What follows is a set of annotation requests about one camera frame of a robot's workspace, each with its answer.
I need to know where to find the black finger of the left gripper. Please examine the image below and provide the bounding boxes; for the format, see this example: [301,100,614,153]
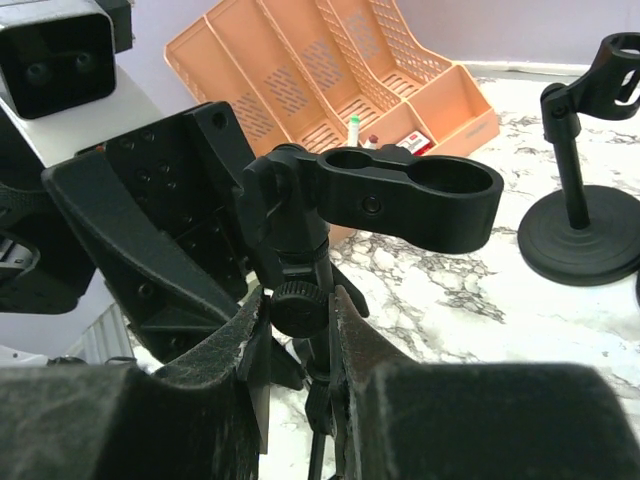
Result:
[42,154,239,363]

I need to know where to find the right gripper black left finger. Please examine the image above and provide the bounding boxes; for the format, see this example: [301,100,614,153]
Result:
[1,290,271,479]

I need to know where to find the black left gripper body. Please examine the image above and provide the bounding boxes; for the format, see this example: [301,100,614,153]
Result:
[104,101,254,309]

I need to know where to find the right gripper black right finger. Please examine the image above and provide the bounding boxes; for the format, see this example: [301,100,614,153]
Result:
[329,287,639,479]

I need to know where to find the small black tripod stand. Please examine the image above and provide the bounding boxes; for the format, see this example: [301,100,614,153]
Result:
[234,144,504,479]

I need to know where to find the black round base stand rear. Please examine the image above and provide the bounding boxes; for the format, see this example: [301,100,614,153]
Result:
[517,32,639,286]

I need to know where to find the orange plastic file organizer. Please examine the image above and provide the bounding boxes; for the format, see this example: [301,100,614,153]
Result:
[165,0,499,156]

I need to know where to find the pens in organizer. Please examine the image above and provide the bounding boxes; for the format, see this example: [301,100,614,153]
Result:
[346,114,378,149]

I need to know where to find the small red white box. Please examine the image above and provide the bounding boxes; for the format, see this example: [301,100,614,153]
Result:
[397,131,434,156]

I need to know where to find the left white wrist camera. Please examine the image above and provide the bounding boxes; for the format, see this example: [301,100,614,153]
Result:
[1,1,167,181]

